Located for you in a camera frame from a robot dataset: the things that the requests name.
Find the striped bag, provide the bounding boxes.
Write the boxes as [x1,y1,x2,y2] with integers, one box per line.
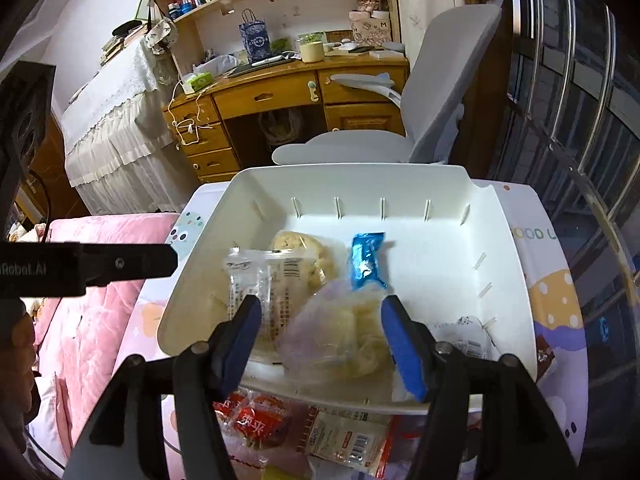
[257,107,306,146]

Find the blue snack packet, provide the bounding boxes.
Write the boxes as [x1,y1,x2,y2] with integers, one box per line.
[348,231,396,291]

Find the grey office chair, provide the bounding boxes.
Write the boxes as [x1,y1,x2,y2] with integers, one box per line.
[271,0,508,166]

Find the floral cloth bag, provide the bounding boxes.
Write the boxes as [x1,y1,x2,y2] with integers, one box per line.
[142,17,180,56]

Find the wooden desk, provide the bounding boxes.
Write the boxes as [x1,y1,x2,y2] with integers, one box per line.
[164,55,411,183]

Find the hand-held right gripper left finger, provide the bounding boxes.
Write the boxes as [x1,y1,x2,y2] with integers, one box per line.
[64,294,264,480]

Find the white lace cover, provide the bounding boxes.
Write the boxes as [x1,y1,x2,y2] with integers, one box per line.
[61,40,201,216]

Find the clear cake packet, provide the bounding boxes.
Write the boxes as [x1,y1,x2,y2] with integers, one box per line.
[222,230,336,363]

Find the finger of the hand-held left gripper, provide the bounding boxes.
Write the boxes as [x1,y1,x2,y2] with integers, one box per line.
[82,242,179,288]

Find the green tissue pack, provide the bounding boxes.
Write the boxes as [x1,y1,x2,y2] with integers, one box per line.
[181,72,213,95]

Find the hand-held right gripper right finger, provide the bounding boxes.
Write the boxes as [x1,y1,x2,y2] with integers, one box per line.
[380,294,583,480]

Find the cartoon printed tablecloth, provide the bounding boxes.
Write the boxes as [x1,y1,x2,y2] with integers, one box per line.
[112,180,586,480]

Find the white printed snack packet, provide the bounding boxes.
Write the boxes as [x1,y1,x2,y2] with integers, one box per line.
[392,315,496,403]

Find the blue gift bag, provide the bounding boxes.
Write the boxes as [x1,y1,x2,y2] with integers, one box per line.
[239,8,272,58]

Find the white plastic storage bin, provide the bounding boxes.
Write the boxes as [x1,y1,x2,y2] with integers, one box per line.
[157,164,540,416]

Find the brown snack packet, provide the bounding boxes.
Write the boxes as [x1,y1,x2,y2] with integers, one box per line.
[534,332,557,381]

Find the metal window grille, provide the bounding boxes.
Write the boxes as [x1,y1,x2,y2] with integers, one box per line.
[492,0,640,461]

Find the pink quilted blanket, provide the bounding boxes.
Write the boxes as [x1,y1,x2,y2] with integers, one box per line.
[25,212,181,461]

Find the clear bag of yellow snacks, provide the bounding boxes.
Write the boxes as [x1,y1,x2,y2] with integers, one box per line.
[276,280,401,381]

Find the white red-edged snack packet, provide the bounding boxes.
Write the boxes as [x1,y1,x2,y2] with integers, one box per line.
[297,405,401,478]

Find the white cables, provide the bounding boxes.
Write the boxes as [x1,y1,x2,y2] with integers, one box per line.
[167,80,221,146]

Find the wooden door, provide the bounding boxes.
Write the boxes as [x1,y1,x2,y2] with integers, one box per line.
[15,110,91,223]

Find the black tablet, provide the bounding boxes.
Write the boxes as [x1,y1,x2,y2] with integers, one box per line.
[225,57,296,78]

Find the stack of books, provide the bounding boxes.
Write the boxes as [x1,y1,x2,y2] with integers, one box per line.
[100,20,148,66]

